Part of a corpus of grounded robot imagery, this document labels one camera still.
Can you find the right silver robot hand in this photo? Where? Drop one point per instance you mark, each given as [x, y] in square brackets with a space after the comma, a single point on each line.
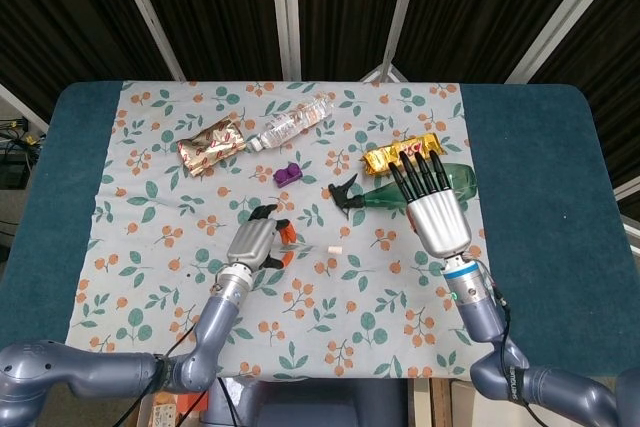
[440, 222]

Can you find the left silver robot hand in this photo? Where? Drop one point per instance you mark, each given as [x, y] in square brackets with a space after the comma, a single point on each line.
[250, 244]

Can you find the small white cork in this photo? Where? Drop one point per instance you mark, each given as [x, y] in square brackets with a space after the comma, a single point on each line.
[335, 249]

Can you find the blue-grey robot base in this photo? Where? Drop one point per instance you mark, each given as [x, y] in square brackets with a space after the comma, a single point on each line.
[325, 407]

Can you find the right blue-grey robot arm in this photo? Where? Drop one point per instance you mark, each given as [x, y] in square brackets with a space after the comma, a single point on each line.
[550, 382]

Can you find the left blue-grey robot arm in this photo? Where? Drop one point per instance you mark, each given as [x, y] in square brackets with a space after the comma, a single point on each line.
[100, 372]

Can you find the green spray bottle black trigger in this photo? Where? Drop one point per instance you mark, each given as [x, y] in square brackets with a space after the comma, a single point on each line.
[380, 195]

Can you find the purple toy brick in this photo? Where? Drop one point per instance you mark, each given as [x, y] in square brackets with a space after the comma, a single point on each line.
[287, 175]

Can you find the yellow gold snack pack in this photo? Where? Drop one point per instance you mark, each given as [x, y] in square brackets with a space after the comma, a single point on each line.
[385, 159]

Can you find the floral print tablecloth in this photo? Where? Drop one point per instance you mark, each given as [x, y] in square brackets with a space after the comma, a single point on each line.
[325, 317]

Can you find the champagne foil wrapper red print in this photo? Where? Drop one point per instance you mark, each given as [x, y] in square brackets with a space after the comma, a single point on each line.
[210, 147]

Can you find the blue felt table cover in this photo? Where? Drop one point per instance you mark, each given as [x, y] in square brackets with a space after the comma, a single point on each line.
[540, 172]

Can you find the clear plastic water bottle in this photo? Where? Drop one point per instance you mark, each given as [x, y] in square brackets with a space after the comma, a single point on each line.
[290, 122]

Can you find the cardboard box with orange item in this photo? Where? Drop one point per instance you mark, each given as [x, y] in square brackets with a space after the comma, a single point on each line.
[167, 409]

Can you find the black folding screen white frame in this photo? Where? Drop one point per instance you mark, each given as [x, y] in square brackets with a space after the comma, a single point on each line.
[350, 7]

